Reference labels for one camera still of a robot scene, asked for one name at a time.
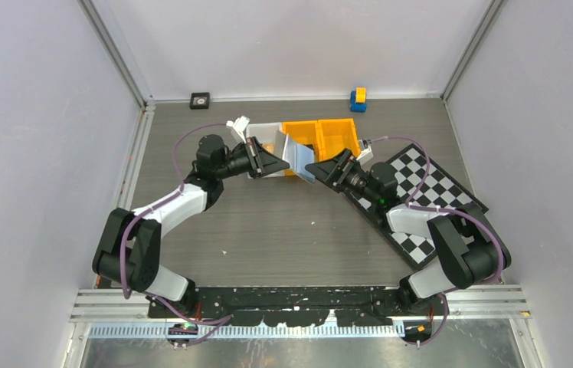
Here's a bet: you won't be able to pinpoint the small black square device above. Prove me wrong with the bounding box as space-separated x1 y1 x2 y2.
189 92 211 110

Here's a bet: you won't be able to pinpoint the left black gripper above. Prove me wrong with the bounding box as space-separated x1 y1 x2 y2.
216 137 290 181

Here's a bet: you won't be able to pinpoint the slotted metal rail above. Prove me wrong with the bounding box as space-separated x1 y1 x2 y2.
88 321 405 340

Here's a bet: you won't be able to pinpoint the wooden cards in white bin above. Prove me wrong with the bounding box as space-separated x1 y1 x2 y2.
261 143 275 153

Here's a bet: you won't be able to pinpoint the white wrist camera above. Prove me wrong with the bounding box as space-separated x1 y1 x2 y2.
357 139 374 165
226 116 250 144

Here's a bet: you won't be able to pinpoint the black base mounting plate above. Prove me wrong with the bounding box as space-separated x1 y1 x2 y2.
148 286 444 327

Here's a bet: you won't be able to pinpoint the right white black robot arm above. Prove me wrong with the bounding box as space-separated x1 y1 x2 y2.
306 149 512 315

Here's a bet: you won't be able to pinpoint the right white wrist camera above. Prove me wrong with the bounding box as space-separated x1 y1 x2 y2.
357 139 374 165

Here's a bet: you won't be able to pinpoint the middle orange plastic bin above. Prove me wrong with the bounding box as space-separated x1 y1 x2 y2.
282 120 321 162

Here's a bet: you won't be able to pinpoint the orange plastic bin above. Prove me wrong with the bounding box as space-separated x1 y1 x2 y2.
282 120 321 162
317 118 361 161

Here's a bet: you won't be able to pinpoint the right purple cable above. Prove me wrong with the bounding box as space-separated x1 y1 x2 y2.
367 135 506 349

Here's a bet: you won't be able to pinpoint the black white checkerboard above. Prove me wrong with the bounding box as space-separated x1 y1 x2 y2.
345 143 489 271

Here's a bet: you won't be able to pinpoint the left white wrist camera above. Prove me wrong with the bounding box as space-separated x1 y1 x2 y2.
226 116 250 144

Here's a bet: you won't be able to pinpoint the blue yellow toy block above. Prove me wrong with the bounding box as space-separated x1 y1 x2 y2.
349 87 367 113

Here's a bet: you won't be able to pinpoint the right orange plastic bin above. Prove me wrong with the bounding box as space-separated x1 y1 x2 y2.
317 118 361 161

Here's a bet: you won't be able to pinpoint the white plastic bin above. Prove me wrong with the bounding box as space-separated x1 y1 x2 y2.
245 122 287 159

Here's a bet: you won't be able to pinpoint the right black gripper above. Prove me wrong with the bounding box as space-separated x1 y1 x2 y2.
305 148 379 205

